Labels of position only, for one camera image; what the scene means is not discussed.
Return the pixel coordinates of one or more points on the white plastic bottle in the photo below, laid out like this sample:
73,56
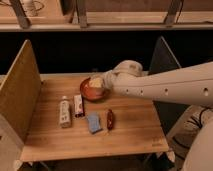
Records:
64,113

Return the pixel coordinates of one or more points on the blue sponge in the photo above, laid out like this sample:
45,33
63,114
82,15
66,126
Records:
94,123

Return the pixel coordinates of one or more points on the right dark side panel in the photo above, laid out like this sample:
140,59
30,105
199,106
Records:
163,60

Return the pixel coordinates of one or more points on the dark red pepper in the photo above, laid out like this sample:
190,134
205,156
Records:
110,116

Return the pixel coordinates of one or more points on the clear plastic cup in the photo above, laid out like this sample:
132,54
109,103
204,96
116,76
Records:
96,83

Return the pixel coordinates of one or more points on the red round bowl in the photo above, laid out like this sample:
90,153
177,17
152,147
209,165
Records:
91,94

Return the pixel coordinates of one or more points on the white robot base with cables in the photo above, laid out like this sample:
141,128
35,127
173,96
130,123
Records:
191,141

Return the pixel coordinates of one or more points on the left wooden side panel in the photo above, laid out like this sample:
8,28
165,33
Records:
19,92

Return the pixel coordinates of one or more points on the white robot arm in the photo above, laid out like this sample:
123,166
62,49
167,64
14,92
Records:
191,85

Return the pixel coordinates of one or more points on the red white small box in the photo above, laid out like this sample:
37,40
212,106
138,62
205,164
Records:
78,106

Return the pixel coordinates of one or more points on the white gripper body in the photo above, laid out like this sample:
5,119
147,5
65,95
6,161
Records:
128,67

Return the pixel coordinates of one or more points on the wooden shelf with posts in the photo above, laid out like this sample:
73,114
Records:
105,15

